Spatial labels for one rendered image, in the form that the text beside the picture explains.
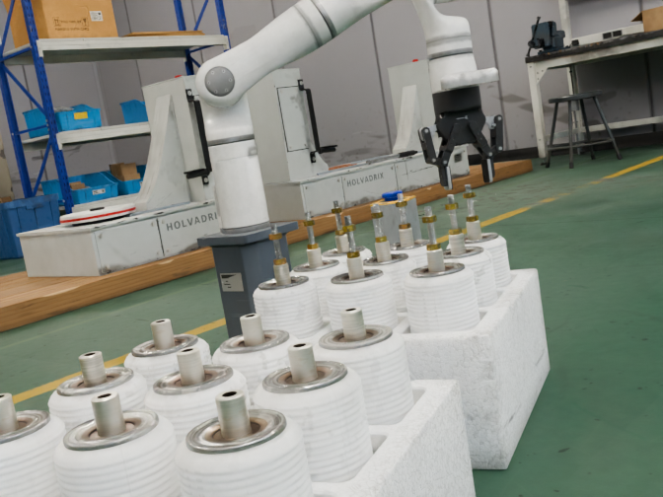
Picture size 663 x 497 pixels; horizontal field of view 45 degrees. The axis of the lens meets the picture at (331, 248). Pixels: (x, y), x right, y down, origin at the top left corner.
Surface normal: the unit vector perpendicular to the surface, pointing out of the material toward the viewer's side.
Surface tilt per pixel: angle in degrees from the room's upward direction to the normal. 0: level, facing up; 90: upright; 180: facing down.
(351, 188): 90
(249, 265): 90
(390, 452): 0
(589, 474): 0
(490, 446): 90
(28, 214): 92
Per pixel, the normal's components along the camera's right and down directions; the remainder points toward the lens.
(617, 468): -0.16, -0.98
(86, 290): 0.74, -0.03
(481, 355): -0.39, 0.19
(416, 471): 0.90, -0.09
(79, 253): -0.65, 0.22
